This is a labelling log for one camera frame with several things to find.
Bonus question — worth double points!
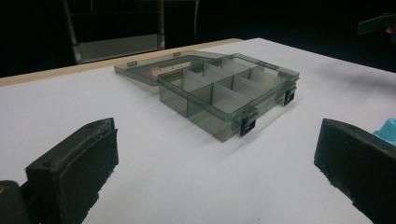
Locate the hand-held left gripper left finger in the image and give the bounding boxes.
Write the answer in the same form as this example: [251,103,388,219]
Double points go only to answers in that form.
[25,117,120,224]

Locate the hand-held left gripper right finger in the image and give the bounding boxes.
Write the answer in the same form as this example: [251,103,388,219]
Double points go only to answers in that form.
[313,118,396,224]

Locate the metal stand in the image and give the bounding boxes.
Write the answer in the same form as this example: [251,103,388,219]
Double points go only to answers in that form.
[61,0,200,65]

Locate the blue plastic object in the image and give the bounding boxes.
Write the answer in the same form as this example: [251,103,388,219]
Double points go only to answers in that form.
[373,118,396,147]

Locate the grey transparent compartment box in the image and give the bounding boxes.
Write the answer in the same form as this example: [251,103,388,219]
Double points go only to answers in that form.
[113,50,301,143]

